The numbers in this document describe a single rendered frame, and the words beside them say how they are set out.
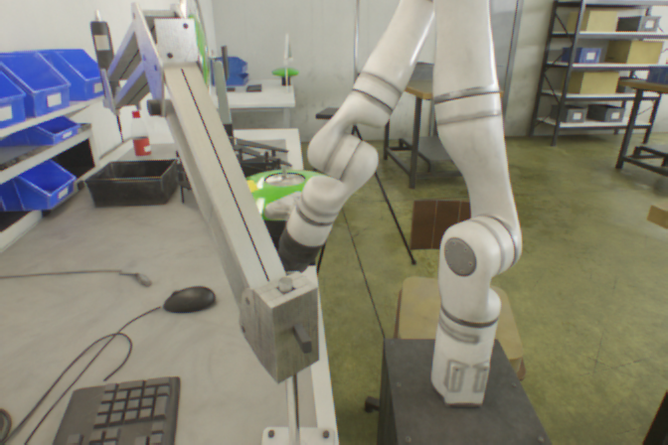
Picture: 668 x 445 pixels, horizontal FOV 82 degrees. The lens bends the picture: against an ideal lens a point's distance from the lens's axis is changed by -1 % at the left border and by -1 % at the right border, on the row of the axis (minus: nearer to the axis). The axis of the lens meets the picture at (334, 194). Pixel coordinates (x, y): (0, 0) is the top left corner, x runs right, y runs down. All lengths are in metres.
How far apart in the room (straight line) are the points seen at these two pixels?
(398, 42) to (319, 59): 5.00
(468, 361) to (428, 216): 0.81
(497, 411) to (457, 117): 0.50
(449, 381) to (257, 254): 0.42
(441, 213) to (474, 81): 0.91
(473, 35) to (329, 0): 5.06
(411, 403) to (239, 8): 5.24
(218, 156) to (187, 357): 0.41
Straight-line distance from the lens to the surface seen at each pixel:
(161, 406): 0.69
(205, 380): 0.73
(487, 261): 0.59
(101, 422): 0.70
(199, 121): 0.51
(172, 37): 0.55
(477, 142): 0.58
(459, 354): 0.70
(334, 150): 0.56
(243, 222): 0.46
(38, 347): 0.92
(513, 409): 0.81
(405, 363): 0.83
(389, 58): 0.58
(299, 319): 0.42
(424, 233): 1.47
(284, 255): 0.71
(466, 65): 0.58
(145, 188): 1.40
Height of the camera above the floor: 1.44
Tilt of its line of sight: 22 degrees down
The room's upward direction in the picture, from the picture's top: straight up
